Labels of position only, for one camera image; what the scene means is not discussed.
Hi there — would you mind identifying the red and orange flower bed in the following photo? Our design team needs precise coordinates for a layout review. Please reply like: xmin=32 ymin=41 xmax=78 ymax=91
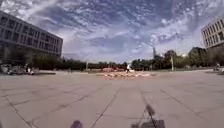
xmin=96 ymin=67 xmax=153 ymax=79

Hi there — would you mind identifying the person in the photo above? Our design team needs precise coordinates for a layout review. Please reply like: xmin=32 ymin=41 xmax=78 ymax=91
xmin=125 ymin=63 xmax=132 ymax=74

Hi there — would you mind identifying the beige paved plaza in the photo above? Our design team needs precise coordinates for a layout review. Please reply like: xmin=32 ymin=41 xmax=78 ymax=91
xmin=0 ymin=69 xmax=224 ymax=128

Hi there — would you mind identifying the robot's own part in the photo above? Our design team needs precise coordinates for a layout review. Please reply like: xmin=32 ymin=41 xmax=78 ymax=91
xmin=70 ymin=119 xmax=84 ymax=128

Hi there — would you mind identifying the row of trees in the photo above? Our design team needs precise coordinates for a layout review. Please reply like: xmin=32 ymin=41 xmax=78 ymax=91
xmin=0 ymin=45 xmax=224 ymax=72

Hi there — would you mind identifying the dark grey glass building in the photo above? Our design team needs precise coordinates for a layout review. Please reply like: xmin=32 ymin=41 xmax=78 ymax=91
xmin=0 ymin=10 xmax=64 ymax=61

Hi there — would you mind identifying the beige building with window grid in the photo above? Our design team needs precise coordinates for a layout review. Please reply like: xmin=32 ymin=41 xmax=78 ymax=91
xmin=200 ymin=17 xmax=224 ymax=50

